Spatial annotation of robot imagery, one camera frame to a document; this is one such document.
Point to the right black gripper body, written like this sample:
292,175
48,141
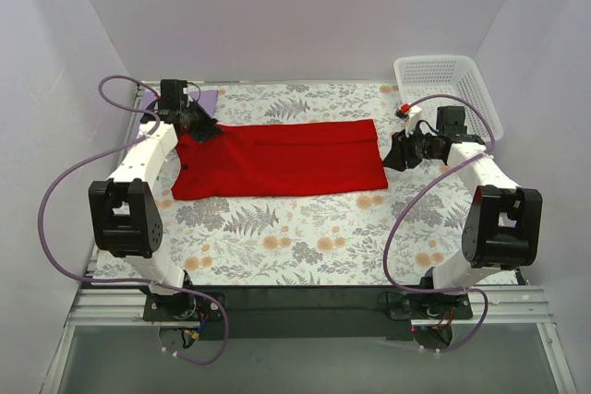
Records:
405,150

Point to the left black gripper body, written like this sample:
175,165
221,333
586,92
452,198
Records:
203,126

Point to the white plastic basket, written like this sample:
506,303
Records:
439,77

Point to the red t shirt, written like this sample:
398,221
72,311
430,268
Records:
295,160

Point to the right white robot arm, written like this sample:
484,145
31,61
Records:
501,229

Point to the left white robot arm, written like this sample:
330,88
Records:
125,217

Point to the folded purple t shirt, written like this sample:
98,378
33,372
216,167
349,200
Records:
210,99

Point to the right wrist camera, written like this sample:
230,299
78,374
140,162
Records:
411,115

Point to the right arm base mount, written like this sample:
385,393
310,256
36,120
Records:
428,316

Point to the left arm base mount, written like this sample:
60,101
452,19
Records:
179,307

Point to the aluminium frame rail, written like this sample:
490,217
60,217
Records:
292,340

